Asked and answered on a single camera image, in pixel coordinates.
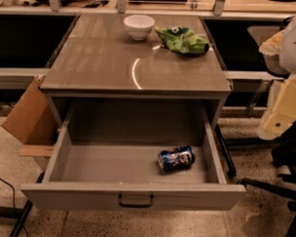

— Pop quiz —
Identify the grey cabinet counter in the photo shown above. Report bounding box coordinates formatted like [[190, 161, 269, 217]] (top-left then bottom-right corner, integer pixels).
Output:
[[38, 10, 236, 134]]

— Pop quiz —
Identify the black office chair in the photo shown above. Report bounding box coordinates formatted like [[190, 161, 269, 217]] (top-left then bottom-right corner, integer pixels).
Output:
[[239, 121, 296, 237]]

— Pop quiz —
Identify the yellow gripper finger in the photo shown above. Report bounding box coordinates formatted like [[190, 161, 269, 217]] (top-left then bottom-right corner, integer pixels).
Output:
[[257, 75, 296, 140]]

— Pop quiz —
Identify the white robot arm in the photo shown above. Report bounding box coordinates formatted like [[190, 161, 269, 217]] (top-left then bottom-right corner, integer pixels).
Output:
[[257, 17, 296, 140]]

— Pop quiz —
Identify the black drawer handle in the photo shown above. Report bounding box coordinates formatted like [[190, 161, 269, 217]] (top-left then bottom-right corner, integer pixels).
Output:
[[118, 195, 154, 209]]

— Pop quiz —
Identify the blue pepsi can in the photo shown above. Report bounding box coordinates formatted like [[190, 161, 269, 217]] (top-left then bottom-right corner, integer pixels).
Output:
[[158, 145, 197, 171]]

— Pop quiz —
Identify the green chip bag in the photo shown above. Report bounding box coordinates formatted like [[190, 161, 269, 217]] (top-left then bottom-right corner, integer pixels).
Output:
[[155, 26, 209, 55]]

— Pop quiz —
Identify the grey open drawer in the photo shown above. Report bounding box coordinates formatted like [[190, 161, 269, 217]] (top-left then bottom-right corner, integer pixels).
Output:
[[20, 99, 245, 211]]

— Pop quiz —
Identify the white ceramic bowl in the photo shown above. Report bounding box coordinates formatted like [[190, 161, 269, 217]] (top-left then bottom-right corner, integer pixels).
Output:
[[123, 15, 155, 40]]

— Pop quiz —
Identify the black metal table leg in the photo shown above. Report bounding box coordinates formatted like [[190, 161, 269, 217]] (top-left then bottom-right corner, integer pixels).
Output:
[[215, 126, 237, 178]]

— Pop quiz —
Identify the black floor cable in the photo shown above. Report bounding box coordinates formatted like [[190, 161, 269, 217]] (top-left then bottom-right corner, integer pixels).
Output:
[[0, 171, 32, 237]]

